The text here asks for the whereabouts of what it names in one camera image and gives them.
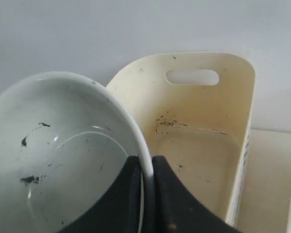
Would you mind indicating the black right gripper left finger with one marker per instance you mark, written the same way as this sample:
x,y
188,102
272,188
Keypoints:
x,y
118,210

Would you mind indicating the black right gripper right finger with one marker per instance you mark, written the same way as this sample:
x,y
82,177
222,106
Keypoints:
x,y
177,210

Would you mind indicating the white ceramic bowl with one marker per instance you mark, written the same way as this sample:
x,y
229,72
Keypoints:
x,y
64,139

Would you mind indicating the cream plastic tub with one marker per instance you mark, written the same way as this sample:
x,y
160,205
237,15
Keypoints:
x,y
194,109

